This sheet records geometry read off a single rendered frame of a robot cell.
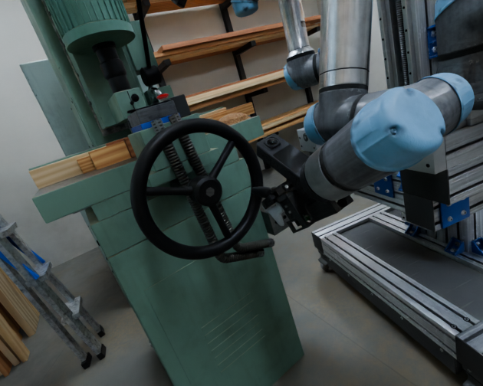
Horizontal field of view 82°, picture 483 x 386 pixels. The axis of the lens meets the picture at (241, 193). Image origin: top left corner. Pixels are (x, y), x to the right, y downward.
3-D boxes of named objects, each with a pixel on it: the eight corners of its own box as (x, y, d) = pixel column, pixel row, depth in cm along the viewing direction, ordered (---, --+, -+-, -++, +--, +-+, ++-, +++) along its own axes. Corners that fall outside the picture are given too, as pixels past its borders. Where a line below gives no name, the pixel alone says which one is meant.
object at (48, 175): (38, 189, 71) (27, 171, 69) (38, 188, 72) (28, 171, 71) (230, 121, 98) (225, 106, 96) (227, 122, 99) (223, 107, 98)
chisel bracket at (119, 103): (126, 125, 74) (113, 93, 72) (118, 129, 86) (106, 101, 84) (152, 117, 78) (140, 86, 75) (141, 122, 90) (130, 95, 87)
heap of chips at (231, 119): (231, 125, 80) (228, 115, 79) (211, 128, 90) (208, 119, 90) (254, 116, 84) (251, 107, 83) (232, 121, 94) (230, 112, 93)
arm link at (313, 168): (307, 152, 35) (349, 128, 38) (291, 166, 39) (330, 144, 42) (342, 202, 34) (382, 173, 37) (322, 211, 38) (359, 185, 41)
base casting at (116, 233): (105, 260, 65) (87, 226, 62) (88, 215, 113) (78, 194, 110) (254, 184, 85) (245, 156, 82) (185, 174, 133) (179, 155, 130)
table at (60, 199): (41, 236, 50) (23, 206, 48) (49, 208, 75) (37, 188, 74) (286, 132, 77) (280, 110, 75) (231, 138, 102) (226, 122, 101)
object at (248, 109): (83, 174, 74) (76, 159, 73) (83, 173, 76) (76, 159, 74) (254, 112, 100) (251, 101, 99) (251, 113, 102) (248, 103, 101)
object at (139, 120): (142, 129, 58) (131, 103, 56) (132, 133, 67) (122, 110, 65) (197, 112, 64) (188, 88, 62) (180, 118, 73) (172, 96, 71)
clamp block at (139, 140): (154, 172, 59) (136, 132, 56) (139, 170, 70) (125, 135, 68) (212, 149, 66) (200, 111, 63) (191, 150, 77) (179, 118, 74)
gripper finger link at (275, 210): (268, 233, 57) (287, 224, 49) (253, 209, 58) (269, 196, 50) (280, 226, 59) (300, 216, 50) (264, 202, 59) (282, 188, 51)
